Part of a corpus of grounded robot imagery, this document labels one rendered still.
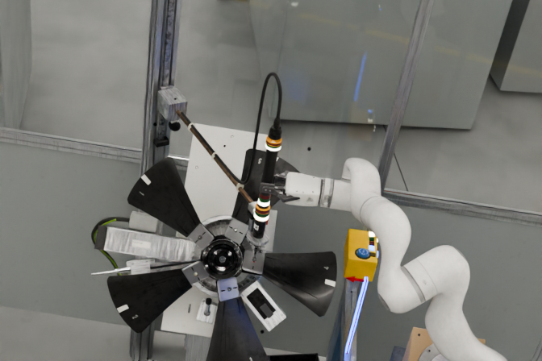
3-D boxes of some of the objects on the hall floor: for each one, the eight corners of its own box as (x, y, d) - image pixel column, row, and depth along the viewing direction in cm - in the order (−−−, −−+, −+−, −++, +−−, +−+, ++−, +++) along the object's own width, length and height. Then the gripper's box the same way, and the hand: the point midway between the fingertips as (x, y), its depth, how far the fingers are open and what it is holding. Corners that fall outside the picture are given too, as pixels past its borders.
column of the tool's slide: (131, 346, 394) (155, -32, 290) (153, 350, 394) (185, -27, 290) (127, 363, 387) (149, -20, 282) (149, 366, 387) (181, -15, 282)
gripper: (327, 164, 261) (264, 155, 261) (325, 200, 248) (260, 189, 247) (322, 184, 266) (261, 175, 265) (320, 221, 252) (256, 210, 252)
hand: (267, 183), depth 256 cm, fingers closed on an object, 4 cm apart
